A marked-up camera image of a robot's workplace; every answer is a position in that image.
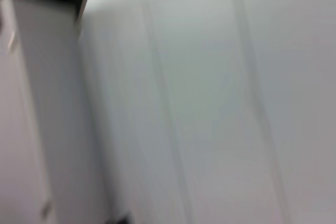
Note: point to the white cabinet panel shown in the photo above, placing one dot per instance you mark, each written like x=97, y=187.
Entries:
x=39, y=103

